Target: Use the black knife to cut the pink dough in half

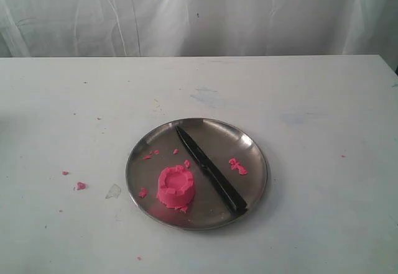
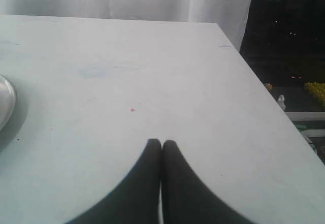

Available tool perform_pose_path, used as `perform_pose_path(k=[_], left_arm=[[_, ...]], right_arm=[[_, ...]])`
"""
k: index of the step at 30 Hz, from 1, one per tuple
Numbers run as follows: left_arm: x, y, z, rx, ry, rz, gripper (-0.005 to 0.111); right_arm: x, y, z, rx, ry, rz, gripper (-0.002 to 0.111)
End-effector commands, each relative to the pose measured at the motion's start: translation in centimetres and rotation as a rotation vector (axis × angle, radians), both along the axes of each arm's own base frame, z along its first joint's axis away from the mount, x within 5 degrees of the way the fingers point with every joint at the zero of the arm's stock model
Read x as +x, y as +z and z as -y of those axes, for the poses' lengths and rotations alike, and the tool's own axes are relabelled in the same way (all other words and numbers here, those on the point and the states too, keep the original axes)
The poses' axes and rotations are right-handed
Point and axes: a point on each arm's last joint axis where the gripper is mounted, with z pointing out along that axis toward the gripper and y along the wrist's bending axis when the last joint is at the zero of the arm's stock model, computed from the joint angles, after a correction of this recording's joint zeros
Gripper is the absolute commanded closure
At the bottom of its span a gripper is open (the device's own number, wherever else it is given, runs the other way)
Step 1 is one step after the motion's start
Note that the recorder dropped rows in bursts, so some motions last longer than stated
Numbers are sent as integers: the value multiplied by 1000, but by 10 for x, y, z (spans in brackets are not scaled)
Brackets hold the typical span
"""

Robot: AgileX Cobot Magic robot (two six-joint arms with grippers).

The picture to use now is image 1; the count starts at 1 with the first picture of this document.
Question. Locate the pink crumb on table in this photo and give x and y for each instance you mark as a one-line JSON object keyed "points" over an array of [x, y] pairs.
{"points": [[81, 186]]}

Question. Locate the pink clay lump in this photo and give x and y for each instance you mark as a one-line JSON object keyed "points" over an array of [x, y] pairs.
{"points": [[176, 187]]}

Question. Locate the pink crumbs upper left plate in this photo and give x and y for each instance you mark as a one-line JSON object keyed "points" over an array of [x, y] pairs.
{"points": [[151, 154]]}

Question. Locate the pink smear crumb on plate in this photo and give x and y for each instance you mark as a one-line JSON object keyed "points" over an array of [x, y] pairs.
{"points": [[236, 165]]}

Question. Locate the white curtain backdrop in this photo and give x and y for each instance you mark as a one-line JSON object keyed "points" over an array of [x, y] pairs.
{"points": [[151, 28]]}

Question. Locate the round steel plate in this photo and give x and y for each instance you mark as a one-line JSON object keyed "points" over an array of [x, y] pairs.
{"points": [[220, 142]]}

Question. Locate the black knife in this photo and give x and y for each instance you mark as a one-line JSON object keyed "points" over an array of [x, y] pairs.
{"points": [[230, 196]]}

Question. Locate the clear tape scrap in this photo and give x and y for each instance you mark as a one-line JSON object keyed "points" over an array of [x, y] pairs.
{"points": [[113, 192]]}

